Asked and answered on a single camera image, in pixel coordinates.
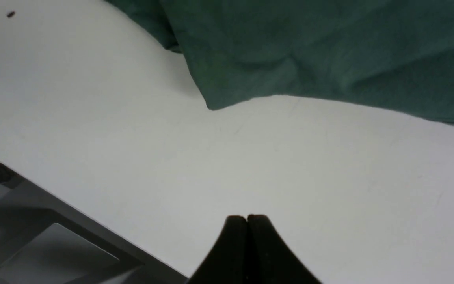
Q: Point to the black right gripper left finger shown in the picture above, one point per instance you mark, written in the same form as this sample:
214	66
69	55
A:
224	264

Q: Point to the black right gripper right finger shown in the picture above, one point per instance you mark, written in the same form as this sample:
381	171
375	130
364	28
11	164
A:
269	259

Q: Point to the green long-sleeved shirt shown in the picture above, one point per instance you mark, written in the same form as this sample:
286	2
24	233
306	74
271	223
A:
391	54

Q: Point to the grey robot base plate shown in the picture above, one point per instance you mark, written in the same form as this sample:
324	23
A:
43	240

